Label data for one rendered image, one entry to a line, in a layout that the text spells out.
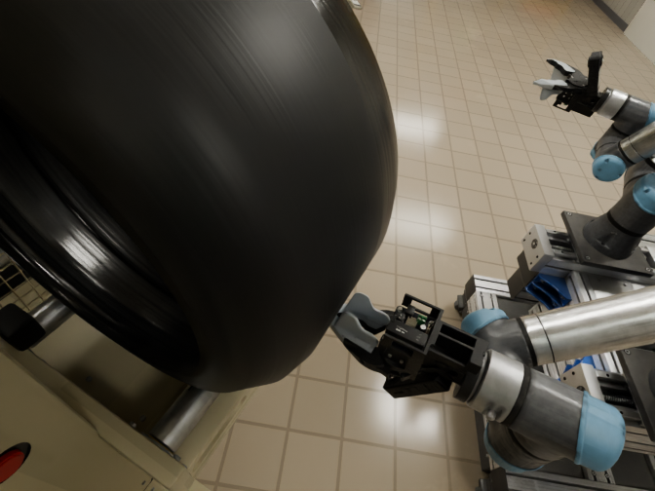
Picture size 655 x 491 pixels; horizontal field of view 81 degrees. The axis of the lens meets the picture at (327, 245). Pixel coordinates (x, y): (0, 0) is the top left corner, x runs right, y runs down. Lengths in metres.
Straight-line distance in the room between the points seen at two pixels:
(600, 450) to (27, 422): 0.56
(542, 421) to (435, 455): 1.16
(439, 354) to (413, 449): 1.16
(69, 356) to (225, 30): 0.67
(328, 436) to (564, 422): 1.14
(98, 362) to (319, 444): 0.95
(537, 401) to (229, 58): 0.45
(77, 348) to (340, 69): 0.67
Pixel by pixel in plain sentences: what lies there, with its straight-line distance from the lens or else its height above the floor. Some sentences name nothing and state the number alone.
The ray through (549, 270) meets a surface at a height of 0.60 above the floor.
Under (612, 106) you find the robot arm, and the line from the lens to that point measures 1.40.
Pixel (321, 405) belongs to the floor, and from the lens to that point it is 1.58.
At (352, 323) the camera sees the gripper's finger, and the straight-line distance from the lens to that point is 0.50.
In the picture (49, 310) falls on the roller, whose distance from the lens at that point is 0.74.
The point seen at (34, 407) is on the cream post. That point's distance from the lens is 0.47.
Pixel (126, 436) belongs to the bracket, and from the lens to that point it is 0.59.
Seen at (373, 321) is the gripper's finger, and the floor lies 1.04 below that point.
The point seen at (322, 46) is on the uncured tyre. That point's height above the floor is 1.37.
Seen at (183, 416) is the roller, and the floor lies 0.92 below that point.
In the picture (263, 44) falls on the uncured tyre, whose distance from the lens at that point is 0.29.
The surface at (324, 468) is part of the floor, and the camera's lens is 1.54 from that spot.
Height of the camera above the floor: 1.50
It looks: 49 degrees down
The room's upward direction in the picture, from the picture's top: 13 degrees clockwise
